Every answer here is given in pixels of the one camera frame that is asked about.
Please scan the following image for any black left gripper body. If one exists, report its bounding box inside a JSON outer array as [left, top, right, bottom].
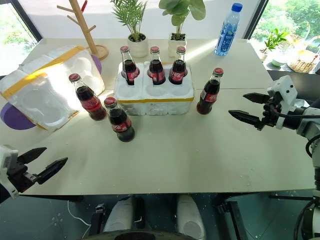
[[6, 159, 39, 194]]

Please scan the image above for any wicker basket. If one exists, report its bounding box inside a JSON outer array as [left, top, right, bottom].
[[286, 34, 320, 74]]

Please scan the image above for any black robot body cable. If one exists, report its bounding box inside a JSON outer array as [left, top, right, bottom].
[[293, 196, 320, 240]]

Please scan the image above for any black window frame post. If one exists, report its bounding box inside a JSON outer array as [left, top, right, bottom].
[[243, 0, 270, 40], [9, 0, 43, 42]]

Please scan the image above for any wooden tree-shaped rack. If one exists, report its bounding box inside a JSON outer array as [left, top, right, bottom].
[[56, 0, 110, 61]]

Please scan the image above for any white robot leg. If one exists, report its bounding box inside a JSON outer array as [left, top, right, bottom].
[[103, 196, 134, 233], [176, 194, 207, 240]]

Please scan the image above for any round-leaf plant in white pot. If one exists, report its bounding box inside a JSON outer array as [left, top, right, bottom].
[[158, 0, 207, 58]]

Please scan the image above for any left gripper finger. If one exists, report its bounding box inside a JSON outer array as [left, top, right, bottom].
[[16, 146, 48, 165], [36, 156, 69, 185]]

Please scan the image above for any black table leg bracket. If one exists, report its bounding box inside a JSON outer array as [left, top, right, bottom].
[[89, 203, 109, 237], [216, 199, 245, 240]]

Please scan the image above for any black side table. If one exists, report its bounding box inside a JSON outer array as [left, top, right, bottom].
[[262, 61, 320, 106]]

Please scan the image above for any white foam bottle crate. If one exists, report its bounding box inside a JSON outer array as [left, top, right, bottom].
[[113, 60, 195, 117]]

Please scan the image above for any blue plastic water bottle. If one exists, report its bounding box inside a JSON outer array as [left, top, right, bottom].
[[214, 2, 244, 57]]

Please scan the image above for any white foam lid yellow tape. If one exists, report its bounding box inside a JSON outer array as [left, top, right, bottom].
[[0, 45, 106, 133]]

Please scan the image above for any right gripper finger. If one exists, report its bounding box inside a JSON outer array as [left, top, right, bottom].
[[228, 110, 265, 132], [242, 92, 273, 105]]

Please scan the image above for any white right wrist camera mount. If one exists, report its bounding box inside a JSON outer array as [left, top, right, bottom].
[[266, 75, 299, 130]]

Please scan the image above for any palm plant in white pot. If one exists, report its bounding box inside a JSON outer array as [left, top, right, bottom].
[[109, 0, 150, 59]]

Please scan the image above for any white robot left leg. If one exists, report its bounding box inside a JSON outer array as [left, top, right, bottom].
[[103, 196, 134, 233]]

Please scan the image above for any purple round mat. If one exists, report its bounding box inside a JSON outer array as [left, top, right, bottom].
[[0, 54, 103, 131]]

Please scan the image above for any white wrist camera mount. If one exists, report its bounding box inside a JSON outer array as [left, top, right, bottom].
[[266, 75, 299, 130], [0, 144, 20, 200]]

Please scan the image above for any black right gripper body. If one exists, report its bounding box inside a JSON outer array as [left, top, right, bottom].
[[260, 91, 283, 128]]

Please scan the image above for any thin white cable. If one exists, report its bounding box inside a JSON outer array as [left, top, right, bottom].
[[66, 199, 92, 239]]

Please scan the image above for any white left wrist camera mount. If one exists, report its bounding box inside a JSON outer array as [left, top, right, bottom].
[[0, 144, 20, 200]]

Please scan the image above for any glass cola bottle red cap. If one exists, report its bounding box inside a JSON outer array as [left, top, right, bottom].
[[68, 73, 108, 122], [103, 96, 136, 143], [146, 46, 167, 86], [196, 67, 225, 116], [119, 45, 140, 86], [168, 46, 189, 85]]

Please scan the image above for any small green potted plant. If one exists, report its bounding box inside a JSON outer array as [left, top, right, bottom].
[[259, 27, 291, 62]]

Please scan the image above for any white robot right leg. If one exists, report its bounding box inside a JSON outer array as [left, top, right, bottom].
[[176, 194, 207, 240]]

